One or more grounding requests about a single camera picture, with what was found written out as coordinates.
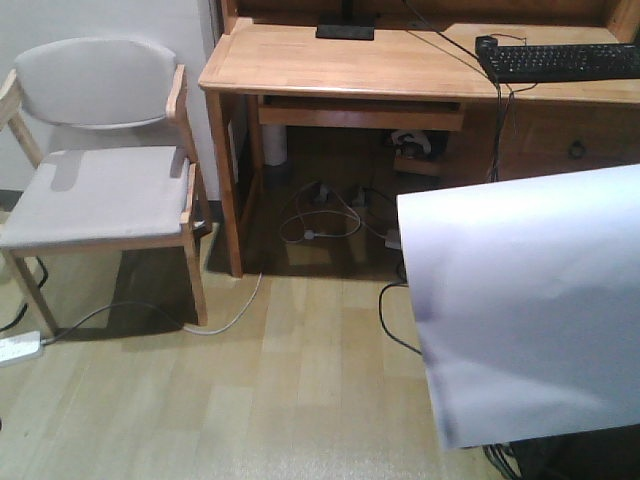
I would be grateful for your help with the white paper sheet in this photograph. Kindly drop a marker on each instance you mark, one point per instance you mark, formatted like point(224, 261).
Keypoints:
point(525, 295)

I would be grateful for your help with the white cylinder under desk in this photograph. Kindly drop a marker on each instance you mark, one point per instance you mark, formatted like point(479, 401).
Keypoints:
point(274, 144)

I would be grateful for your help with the wooden desk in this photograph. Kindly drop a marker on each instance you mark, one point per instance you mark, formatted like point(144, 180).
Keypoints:
point(423, 52)

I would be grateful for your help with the wooden keyboard tray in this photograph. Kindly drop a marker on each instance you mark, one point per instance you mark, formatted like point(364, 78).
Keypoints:
point(359, 113)

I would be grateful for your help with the black monitor with stand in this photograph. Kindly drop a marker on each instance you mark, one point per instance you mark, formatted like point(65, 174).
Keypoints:
point(346, 24)

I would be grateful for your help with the wooden chair grey cushions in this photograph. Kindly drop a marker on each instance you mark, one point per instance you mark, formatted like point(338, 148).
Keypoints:
point(125, 198)

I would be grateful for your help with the black keyboard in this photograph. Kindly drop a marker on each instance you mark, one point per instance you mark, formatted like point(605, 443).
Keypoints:
point(557, 63)

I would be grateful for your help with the white power strip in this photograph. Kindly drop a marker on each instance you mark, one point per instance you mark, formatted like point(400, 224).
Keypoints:
point(21, 347)

